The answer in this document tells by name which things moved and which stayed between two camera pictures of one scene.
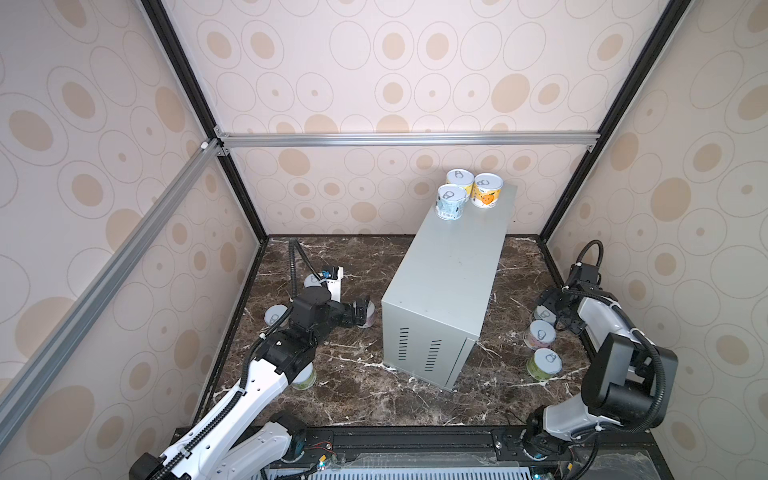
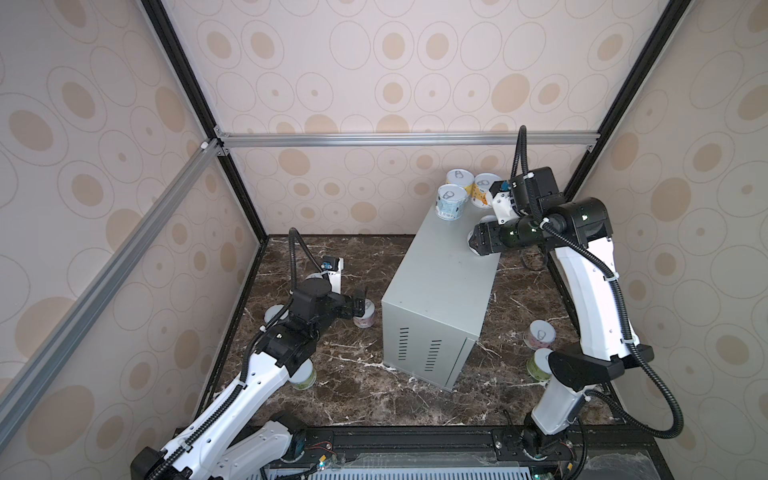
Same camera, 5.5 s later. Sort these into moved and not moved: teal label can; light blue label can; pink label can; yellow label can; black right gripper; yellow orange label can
Moved: black right gripper; teal label can
Not moved: yellow orange label can; yellow label can; light blue label can; pink label can
